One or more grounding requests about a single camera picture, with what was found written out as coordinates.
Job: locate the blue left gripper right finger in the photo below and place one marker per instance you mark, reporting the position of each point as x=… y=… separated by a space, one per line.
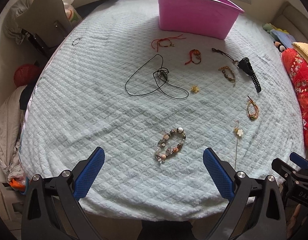
x=221 y=173

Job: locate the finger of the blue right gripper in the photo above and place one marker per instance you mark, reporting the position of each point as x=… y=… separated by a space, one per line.
x=299 y=160

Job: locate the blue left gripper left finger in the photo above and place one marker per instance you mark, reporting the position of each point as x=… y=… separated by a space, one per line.
x=86 y=171

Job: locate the small yellow flower charm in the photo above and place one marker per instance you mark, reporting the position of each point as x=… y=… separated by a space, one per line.
x=195 y=89

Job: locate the red floral quilt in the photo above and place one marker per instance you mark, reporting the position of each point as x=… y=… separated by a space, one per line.
x=297 y=69

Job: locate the grey crumpled clothes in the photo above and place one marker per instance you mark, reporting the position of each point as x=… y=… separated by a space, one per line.
x=11 y=121

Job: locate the light blue quilted blanket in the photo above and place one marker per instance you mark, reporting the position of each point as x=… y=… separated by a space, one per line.
x=112 y=90

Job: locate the yellow knitted blanket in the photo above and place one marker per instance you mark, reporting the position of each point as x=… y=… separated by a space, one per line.
x=302 y=49

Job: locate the black wrist watch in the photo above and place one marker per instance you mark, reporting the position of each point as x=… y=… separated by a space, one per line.
x=245 y=65

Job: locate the panda plush toy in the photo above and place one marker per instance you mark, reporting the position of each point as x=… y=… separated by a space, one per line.
x=279 y=46

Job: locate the red round lantern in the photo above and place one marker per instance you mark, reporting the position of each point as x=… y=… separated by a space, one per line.
x=26 y=74

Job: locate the blue small pillow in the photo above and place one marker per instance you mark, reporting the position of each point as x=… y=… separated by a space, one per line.
x=284 y=38

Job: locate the green yellow plush toy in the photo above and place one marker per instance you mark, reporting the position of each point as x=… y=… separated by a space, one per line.
x=269 y=27

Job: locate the grey chair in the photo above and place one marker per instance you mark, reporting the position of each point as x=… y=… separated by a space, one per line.
x=46 y=23

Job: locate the pink plastic bin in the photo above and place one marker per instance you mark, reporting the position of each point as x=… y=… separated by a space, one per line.
x=213 y=18

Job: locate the white plastic bag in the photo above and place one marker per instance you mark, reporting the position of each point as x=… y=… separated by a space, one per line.
x=71 y=13

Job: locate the silver ring hoop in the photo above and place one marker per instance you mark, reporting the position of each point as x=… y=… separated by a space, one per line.
x=76 y=41

